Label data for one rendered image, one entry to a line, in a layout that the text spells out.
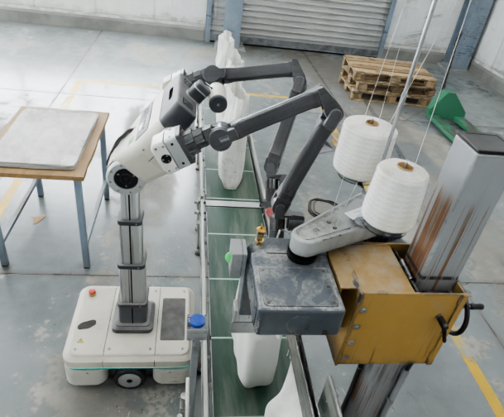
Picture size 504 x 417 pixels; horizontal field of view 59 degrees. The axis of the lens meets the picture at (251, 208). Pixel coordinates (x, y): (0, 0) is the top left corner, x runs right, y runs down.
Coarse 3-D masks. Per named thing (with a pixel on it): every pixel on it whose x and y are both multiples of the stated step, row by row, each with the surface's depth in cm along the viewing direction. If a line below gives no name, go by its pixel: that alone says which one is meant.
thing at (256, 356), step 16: (240, 336) 193; (256, 336) 180; (272, 336) 180; (240, 352) 195; (256, 352) 185; (272, 352) 185; (240, 368) 197; (256, 368) 190; (272, 368) 191; (256, 384) 199
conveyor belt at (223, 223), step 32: (224, 224) 301; (256, 224) 305; (224, 256) 274; (224, 288) 252; (224, 320) 232; (224, 352) 216; (288, 352) 221; (224, 384) 202; (224, 416) 189; (256, 416) 191
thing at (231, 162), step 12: (228, 84) 330; (240, 84) 334; (228, 96) 322; (240, 96) 338; (228, 108) 320; (240, 108) 300; (228, 120) 312; (240, 144) 320; (228, 156) 325; (240, 156) 326; (228, 168) 331; (240, 168) 332; (228, 180) 336; (240, 180) 339
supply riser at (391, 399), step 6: (408, 366) 152; (402, 372) 154; (408, 372) 153; (402, 378) 155; (396, 384) 158; (396, 390) 159; (390, 396) 162; (390, 402) 163; (384, 408) 166; (384, 414) 167
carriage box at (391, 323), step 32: (352, 256) 136; (384, 256) 138; (384, 288) 126; (416, 288) 129; (352, 320) 128; (384, 320) 130; (416, 320) 132; (448, 320) 133; (352, 352) 137; (384, 352) 139; (416, 352) 141
